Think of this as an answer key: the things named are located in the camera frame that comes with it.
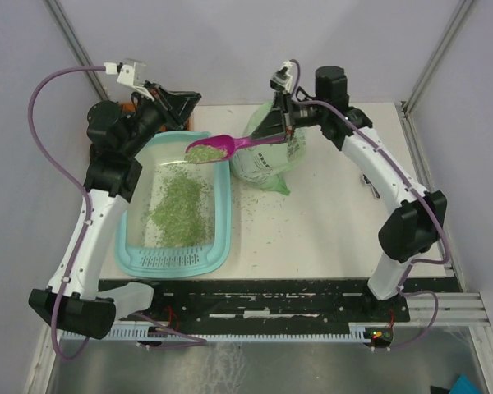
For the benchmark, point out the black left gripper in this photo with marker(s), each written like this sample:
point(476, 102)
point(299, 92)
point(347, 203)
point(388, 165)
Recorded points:
point(175, 107)

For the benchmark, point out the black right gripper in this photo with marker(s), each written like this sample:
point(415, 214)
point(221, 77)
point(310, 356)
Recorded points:
point(279, 122)

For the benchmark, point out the green cat litter bag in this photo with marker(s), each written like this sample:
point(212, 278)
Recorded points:
point(263, 166)

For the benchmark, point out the magenta plastic litter scoop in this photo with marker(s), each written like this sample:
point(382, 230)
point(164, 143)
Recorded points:
point(220, 148)

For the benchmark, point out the white plastic clip tool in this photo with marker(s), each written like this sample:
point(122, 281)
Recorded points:
point(366, 182)

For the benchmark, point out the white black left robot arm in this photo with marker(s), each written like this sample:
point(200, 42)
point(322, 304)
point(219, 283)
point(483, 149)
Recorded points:
point(72, 301)

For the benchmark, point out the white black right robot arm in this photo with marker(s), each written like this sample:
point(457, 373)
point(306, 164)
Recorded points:
point(416, 215)

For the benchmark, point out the green litter granules pile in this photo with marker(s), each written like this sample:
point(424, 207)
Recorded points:
point(181, 216)

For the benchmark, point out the teal plastic litter box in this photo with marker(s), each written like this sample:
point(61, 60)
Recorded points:
point(136, 249)

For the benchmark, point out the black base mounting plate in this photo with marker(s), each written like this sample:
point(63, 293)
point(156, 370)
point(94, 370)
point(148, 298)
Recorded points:
point(270, 307)

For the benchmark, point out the blue object bottom corner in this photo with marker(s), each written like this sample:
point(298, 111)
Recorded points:
point(464, 386)

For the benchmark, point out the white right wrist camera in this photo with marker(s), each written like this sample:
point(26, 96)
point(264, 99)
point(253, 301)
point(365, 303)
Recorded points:
point(287, 77)

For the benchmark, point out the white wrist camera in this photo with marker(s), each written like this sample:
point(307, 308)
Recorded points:
point(287, 77)
point(131, 74)

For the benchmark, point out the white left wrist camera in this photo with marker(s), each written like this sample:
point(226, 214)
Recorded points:
point(131, 74)

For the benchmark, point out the aluminium frame rail left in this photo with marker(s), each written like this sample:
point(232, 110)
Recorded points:
point(63, 23)

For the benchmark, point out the white slotted cable duct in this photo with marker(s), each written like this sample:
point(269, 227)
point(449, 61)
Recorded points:
point(143, 332)

